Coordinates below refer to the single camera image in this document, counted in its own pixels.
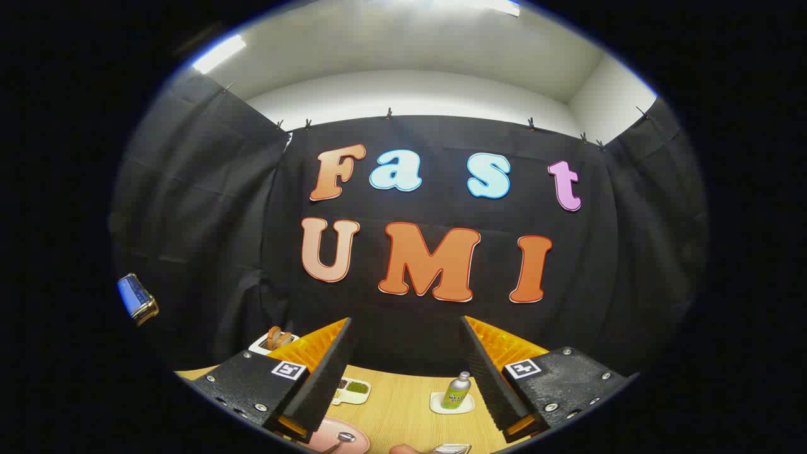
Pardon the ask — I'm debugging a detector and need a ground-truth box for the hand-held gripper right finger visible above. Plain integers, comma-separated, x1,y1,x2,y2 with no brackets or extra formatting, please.
460,315,637,444

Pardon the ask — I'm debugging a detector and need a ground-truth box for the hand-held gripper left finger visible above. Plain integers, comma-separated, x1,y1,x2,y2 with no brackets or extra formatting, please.
189,317,352,444

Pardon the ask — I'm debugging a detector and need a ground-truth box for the large metal spoon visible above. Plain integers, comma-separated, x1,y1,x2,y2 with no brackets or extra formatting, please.
322,432,357,454

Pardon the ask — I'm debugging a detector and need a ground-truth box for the white divided dish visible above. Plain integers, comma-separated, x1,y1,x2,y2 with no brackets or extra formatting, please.
331,376,371,406

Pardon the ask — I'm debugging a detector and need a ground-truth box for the pink plate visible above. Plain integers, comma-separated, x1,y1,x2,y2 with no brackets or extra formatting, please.
296,416,371,454

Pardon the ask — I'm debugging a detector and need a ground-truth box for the green drink bottle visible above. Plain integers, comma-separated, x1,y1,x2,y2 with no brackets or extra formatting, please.
441,371,472,410

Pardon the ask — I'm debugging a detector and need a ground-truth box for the white square coaster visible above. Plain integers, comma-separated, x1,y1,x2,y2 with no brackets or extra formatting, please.
430,391,475,415

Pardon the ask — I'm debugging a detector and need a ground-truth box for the white toaster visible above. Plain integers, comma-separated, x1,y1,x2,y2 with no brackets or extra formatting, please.
249,331,300,356

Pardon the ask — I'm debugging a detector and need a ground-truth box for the blue and gold object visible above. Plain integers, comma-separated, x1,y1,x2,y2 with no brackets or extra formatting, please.
117,273,160,327

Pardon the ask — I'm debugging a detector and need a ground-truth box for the row of small cloth clips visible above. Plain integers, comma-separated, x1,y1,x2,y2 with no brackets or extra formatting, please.
221,82,650,152

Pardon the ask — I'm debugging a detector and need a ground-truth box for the long ceiling light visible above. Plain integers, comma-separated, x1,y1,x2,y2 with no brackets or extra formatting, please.
191,35,248,75
435,0,521,16

